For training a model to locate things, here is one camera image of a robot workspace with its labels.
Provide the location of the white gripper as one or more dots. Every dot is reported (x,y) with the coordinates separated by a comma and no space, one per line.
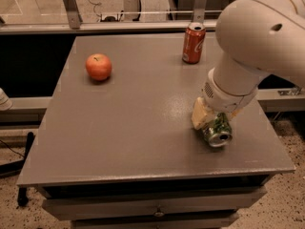
(222,101)

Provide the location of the green soda can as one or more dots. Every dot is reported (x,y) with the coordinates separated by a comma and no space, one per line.
(218,132)

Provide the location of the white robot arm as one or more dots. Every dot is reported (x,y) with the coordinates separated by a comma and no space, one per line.
(257,38)

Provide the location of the orange soda can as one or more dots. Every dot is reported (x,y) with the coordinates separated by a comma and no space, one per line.
(193,42)

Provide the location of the red apple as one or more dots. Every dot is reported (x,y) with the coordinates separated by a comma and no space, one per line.
(98,66)

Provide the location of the grey drawer cabinet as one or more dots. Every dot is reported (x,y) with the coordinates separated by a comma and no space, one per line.
(109,153)

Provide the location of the drawer knob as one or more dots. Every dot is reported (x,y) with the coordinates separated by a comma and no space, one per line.
(158,213)

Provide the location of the white object at left edge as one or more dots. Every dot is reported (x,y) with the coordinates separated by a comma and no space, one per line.
(5,102)

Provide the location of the black stand base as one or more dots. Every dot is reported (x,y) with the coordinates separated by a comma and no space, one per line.
(14,168)

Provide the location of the metal railing frame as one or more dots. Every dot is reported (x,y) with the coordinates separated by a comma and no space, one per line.
(25,16)

